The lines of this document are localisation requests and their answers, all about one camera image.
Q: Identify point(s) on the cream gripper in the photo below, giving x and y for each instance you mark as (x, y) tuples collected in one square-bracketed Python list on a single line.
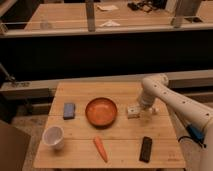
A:
[(144, 109)]

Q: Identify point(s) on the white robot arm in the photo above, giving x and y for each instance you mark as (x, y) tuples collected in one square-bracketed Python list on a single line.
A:
[(200, 115)]

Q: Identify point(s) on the orange ceramic bowl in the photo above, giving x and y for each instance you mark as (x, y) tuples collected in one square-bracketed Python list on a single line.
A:
[(101, 111)]

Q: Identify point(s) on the black remote control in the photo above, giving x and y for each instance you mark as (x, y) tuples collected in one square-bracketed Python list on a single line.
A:
[(146, 148)]

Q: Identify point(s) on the blue box on floor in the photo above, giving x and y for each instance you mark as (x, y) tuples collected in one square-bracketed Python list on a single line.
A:
[(195, 133)]

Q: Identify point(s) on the orange carrot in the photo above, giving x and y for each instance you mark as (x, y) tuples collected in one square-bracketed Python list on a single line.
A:
[(100, 148)]

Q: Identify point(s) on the small wooden table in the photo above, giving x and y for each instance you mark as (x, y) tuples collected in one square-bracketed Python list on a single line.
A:
[(122, 140)]

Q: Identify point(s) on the blue sponge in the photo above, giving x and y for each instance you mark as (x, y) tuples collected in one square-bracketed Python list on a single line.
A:
[(69, 111)]

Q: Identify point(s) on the white crumpled paper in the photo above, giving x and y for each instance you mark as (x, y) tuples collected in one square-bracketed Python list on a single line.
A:
[(110, 23)]

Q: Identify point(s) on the white paper cup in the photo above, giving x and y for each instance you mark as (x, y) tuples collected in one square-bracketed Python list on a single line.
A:
[(53, 137)]

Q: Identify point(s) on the white paper sheet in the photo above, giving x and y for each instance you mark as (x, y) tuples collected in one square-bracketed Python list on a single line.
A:
[(107, 7)]

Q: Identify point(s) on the brown cardboard box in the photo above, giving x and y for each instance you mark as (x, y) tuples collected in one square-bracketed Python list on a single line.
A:
[(13, 147)]

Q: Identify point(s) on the grey metal post right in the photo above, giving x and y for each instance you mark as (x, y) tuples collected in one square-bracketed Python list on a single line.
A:
[(186, 10)]

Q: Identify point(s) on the grey metal post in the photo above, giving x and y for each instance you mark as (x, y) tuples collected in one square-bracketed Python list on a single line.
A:
[(186, 10), (90, 15)]

